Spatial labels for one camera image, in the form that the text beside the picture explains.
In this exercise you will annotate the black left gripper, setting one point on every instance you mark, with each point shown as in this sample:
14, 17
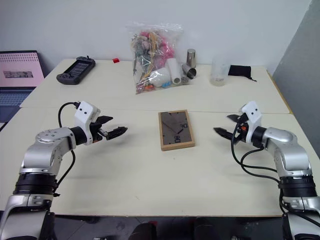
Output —
96, 132

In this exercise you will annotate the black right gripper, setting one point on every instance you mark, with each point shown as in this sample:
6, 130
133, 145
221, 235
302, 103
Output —
240, 132

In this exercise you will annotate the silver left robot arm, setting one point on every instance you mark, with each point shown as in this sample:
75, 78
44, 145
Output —
47, 150

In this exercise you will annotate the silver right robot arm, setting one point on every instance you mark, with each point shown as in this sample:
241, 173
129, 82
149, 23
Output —
290, 150

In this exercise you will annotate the laptop with pink screen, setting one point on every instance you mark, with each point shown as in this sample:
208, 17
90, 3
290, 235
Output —
17, 72

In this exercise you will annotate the clear plastic cup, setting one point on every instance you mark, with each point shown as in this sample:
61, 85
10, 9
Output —
219, 72

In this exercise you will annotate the black cloth pouch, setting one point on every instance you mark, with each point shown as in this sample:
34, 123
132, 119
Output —
238, 70

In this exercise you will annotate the small red block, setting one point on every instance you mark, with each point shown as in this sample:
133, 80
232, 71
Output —
116, 60

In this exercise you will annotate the short steel cup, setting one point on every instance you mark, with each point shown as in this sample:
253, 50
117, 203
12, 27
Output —
189, 72

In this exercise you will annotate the black handheld game controller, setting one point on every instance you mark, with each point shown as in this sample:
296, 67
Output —
75, 70

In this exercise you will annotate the white ceramic vase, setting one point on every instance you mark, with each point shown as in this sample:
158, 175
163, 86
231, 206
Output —
160, 76

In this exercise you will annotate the tall steel cup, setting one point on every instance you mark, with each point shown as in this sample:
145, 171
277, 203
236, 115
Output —
191, 58

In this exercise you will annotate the white cylinder cup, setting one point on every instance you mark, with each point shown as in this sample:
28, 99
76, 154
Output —
174, 70

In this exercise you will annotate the clear plastic zip bag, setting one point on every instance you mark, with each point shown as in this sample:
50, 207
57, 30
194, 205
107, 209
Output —
157, 55

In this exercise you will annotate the artificial flower bundle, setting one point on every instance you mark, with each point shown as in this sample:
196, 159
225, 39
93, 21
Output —
150, 47

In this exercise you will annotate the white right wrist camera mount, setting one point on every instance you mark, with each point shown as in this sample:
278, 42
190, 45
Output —
252, 112

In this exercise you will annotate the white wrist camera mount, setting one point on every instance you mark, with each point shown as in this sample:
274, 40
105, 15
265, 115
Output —
252, 112
85, 112

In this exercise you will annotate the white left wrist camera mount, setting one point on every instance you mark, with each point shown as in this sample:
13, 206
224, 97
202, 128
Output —
85, 112

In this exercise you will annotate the wooden framed picture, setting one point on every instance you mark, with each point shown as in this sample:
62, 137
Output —
176, 130

